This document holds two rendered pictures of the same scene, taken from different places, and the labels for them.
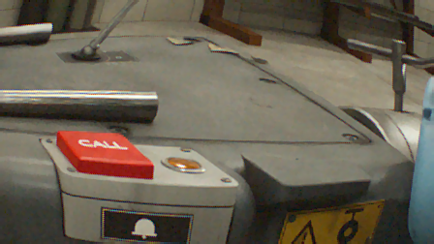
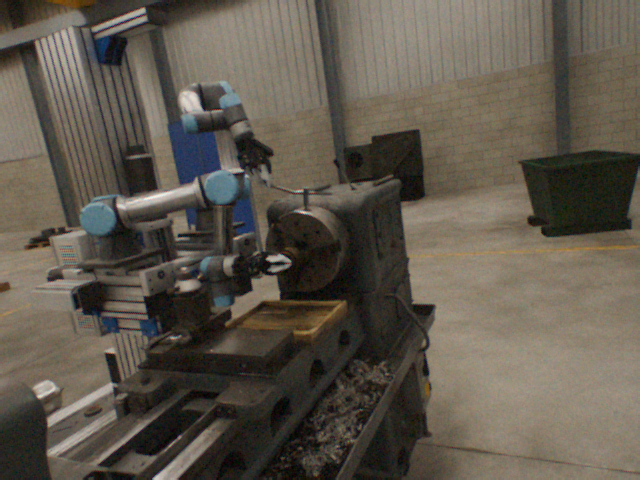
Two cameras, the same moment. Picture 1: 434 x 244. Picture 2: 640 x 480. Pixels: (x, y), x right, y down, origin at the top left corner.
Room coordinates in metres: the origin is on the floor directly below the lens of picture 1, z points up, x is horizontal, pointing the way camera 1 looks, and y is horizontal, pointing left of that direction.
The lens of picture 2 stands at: (2.69, -1.21, 1.46)
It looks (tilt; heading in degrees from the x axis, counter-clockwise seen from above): 11 degrees down; 146
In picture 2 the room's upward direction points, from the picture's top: 9 degrees counter-clockwise
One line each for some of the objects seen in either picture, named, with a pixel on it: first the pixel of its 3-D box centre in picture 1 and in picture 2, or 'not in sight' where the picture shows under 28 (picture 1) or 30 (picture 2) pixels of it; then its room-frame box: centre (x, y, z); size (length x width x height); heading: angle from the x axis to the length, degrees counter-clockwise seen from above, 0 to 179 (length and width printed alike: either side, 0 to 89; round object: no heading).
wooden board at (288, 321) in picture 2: not in sight; (284, 320); (1.28, -0.43, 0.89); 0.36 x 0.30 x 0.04; 29
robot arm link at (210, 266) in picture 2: not in sight; (217, 267); (1.03, -0.53, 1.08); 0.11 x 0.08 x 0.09; 28
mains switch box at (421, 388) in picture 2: not in sight; (416, 366); (1.20, 0.26, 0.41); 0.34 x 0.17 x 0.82; 119
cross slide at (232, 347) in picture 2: not in sight; (215, 347); (1.43, -0.74, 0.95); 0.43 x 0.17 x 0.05; 29
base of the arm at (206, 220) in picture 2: not in sight; (209, 217); (0.56, -0.33, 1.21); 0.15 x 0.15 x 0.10
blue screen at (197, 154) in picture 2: not in sight; (207, 179); (-5.33, 2.18, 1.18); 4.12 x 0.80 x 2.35; 173
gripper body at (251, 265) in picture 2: not in sight; (251, 265); (1.18, -0.46, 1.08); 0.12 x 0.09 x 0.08; 28
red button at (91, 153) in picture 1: (99, 158); not in sight; (0.75, 0.07, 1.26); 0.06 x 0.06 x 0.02; 29
